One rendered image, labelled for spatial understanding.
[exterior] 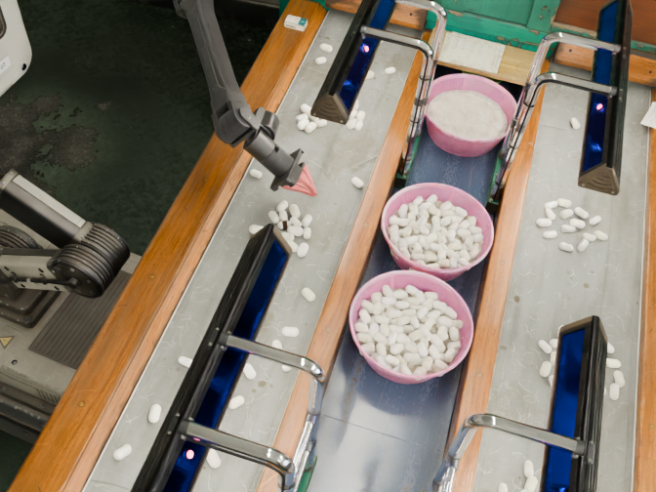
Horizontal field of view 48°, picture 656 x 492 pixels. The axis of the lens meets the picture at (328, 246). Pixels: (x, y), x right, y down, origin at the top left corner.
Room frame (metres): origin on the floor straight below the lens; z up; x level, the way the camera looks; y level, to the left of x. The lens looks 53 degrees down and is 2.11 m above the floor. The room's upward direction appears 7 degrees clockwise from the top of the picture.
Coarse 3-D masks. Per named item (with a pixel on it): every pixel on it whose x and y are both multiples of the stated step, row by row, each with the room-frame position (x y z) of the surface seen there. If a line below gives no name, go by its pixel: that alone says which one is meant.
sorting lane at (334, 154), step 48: (336, 48) 1.77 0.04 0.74; (384, 48) 1.80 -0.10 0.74; (288, 96) 1.54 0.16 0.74; (384, 96) 1.59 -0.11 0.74; (288, 144) 1.36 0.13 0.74; (336, 144) 1.38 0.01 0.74; (240, 192) 1.18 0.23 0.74; (288, 192) 1.20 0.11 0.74; (336, 192) 1.21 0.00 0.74; (240, 240) 1.03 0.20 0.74; (336, 240) 1.07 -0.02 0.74; (192, 288) 0.89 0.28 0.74; (288, 288) 0.92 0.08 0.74; (192, 336) 0.77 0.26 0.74; (288, 336) 0.80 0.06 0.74; (144, 384) 0.65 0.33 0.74; (240, 384) 0.67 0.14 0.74; (288, 384) 0.69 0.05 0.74; (144, 432) 0.55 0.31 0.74; (240, 432) 0.57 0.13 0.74; (96, 480) 0.45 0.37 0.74; (240, 480) 0.48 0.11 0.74
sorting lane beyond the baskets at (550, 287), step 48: (576, 96) 1.69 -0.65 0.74; (576, 144) 1.49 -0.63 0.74; (624, 144) 1.51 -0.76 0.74; (528, 192) 1.29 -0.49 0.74; (576, 192) 1.31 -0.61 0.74; (624, 192) 1.33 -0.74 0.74; (528, 240) 1.13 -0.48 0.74; (576, 240) 1.15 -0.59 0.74; (624, 240) 1.17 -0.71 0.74; (528, 288) 0.99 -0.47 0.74; (576, 288) 1.01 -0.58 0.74; (624, 288) 1.03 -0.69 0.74; (528, 336) 0.87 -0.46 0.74; (624, 336) 0.90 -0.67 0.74; (528, 384) 0.75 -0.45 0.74; (624, 432) 0.67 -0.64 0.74; (480, 480) 0.53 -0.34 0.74; (624, 480) 0.57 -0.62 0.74
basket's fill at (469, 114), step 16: (448, 96) 1.64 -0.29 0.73; (464, 96) 1.64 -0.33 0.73; (480, 96) 1.65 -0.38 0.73; (432, 112) 1.55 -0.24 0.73; (448, 112) 1.56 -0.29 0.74; (464, 112) 1.56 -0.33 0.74; (480, 112) 1.58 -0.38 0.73; (496, 112) 1.59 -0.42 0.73; (448, 128) 1.50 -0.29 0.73; (464, 128) 1.51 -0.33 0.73; (480, 128) 1.52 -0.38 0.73; (496, 128) 1.52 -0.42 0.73
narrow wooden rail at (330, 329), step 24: (408, 96) 1.57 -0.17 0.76; (408, 120) 1.48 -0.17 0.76; (384, 144) 1.37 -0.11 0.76; (384, 168) 1.29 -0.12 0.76; (384, 192) 1.21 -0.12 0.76; (360, 216) 1.13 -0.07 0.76; (360, 240) 1.06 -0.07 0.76; (360, 264) 0.99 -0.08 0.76; (336, 288) 0.91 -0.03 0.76; (336, 312) 0.85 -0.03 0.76; (312, 336) 0.79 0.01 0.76; (336, 336) 0.79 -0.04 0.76; (288, 408) 0.62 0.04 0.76; (288, 432) 0.57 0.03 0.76; (264, 480) 0.47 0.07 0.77
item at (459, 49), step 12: (456, 36) 1.84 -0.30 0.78; (468, 36) 1.85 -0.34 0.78; (444, 48) 1.78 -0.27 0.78; (456, 48) 1.79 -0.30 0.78; (468, 48) 1.79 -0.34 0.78; (480, 48) 1.80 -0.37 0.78; (492, 48) 1.81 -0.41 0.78; (504, 48) 1.81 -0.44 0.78; (444, 60) 1.73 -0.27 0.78; (456, 60) 1.73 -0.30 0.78; (468, 60) 1.74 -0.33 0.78; (480, 60) 1.75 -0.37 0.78; (492, 60) 1.75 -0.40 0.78; (492, 72) 1.70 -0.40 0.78
